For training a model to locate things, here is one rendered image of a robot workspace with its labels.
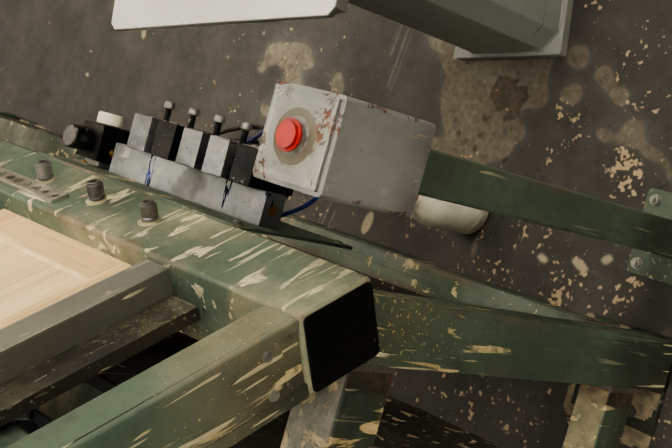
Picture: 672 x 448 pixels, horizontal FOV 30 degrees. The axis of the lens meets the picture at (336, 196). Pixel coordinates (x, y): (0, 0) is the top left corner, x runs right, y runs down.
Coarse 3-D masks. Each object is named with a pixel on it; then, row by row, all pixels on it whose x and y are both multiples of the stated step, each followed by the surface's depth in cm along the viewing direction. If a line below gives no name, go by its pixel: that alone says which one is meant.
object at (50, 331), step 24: (144, 264) 162; (96, 288) 158; (120, 288) 157; (144, 288) 158; (168, 288) 161; (48, 312) 153; (72, 312) 153; (96, 312) 154; (120, 312) 157; (0, 336) 149; (24, 336) 148; (48, 336) 150; (72, 336) 152; (0, 360) 146; (24, 360) 148
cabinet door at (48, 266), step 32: (0, 224) 185; (32, 224) 184; (0, 256) 175; (32, 256) 174; (64, 256) 172; (96, 256) 171; (0, 288) 166; (32, 288) 165; (64, 288) 164; (0, 320) 158
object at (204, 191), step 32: (96, 128) 202; (160, 128) 188; (192, 128) 184; (256, 128) 199; (64, 160) 198; (96, 160) 201; (128, 160) 196; (160, 160) 191; (192, 160) 182; (224, 160) 177; (160, 192) 186; (192, 192) 185; (224, 192) 180; (256, 192) 175; (288, 192) 179; (256, 224) 174; (288, 224) 193
